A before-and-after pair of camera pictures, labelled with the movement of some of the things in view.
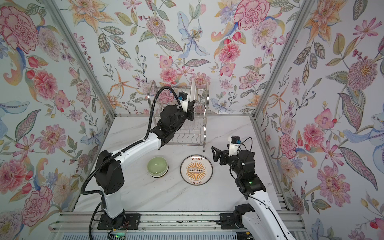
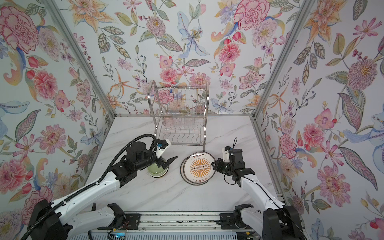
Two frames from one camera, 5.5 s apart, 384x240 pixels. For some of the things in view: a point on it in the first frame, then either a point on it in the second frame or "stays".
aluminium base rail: x=78 y=222 stays
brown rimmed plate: x=193 y=94 → x=199 y=167
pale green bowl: x=157 y=166 stays
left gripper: x=190 y=110 → x=169 y=161
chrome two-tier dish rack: x=192 y=132 stays
